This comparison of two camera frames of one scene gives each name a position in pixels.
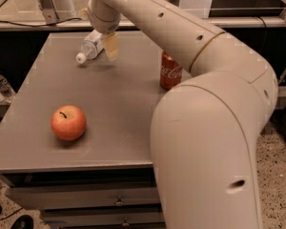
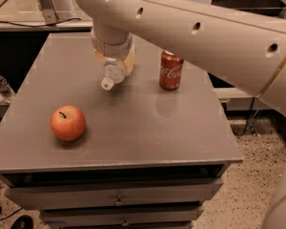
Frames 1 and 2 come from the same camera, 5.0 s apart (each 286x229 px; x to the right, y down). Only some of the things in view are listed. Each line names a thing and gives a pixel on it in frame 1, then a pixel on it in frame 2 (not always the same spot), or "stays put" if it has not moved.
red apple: [68, 122] stays put
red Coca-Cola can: [171, 72] stays put
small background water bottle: [3, 84] stays put
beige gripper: [107, 26] -> [111, 49]
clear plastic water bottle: [91, 46] -> [112, 55]
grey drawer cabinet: [103, 179] stays put
